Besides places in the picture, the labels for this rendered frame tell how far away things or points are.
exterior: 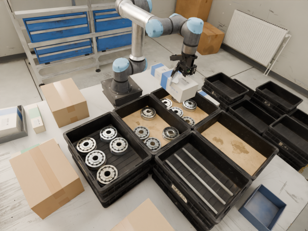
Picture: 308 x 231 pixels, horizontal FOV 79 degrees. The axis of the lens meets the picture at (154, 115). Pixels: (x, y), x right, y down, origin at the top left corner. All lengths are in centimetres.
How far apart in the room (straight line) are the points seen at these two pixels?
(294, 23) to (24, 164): 377
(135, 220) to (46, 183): 45
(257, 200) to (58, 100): 137
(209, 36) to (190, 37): 295
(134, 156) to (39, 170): 47
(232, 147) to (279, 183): 37
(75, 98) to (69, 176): 57
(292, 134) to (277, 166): 73
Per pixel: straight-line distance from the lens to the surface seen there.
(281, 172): 152
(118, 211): 110
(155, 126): 122
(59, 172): 106
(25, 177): 111
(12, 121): 148
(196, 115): 136
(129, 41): 327
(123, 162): 107
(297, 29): 383
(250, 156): 129
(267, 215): 131
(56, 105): 138
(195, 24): 94
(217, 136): 128
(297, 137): 220
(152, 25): 92
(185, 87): 106
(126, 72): 142
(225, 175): 114
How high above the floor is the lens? 175
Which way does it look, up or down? 46 degrees down
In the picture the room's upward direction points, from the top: 8 degrees clockwise
